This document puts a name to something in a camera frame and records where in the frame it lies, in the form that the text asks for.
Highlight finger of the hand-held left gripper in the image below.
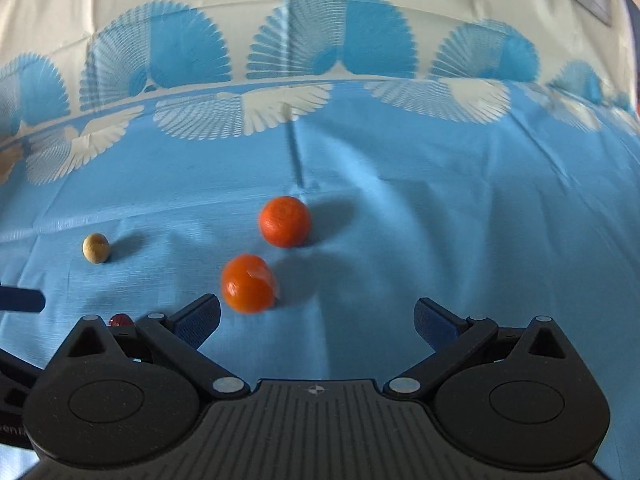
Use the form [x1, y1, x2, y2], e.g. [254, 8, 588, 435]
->
[0, 287, 47, 314]

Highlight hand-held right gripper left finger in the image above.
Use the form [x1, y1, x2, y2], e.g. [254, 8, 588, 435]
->
[54, 293, 252, 402]

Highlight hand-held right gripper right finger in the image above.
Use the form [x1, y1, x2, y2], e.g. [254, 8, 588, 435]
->
[383, 297, 585, 402]

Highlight orange tangerine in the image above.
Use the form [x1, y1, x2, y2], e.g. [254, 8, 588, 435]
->
[258, 196, 312, 249]
[221, 254, 277, 315]

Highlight beige longan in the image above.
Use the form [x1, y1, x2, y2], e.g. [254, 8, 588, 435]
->
[82, 233, 110, 264]

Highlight blue fan-print blanket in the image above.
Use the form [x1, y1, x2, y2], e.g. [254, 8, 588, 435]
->
[0, 0, 640, 471]

